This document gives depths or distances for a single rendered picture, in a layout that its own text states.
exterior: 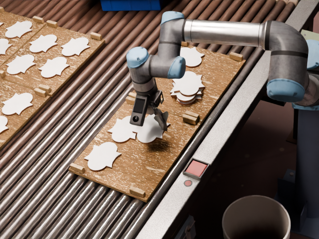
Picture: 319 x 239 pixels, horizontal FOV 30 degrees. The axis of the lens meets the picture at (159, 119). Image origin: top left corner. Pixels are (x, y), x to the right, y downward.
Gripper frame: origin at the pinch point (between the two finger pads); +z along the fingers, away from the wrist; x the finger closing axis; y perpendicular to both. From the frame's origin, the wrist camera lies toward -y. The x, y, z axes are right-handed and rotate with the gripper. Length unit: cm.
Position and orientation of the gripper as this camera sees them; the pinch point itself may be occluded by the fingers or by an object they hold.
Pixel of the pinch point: (151, 127)
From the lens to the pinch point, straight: 221.5
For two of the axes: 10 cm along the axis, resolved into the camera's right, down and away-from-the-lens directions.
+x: -9.0, -2.1, 3.9
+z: 1.6, 6.7, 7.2
